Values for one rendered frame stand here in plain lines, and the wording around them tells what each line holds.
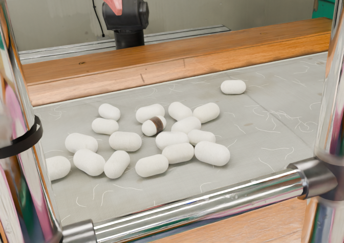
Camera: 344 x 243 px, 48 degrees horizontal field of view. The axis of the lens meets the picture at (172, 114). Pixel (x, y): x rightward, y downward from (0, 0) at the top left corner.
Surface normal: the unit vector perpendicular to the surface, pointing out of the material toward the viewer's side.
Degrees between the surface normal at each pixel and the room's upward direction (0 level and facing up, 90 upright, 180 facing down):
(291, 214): 0
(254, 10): 90
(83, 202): 0
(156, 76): 45
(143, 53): 0
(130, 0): 56
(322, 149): 90
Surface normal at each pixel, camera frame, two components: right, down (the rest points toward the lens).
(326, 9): -0.94, 0.18
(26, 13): 0.29, 0.44
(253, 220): -0.05, -0.88
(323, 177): 0.25, -0.14
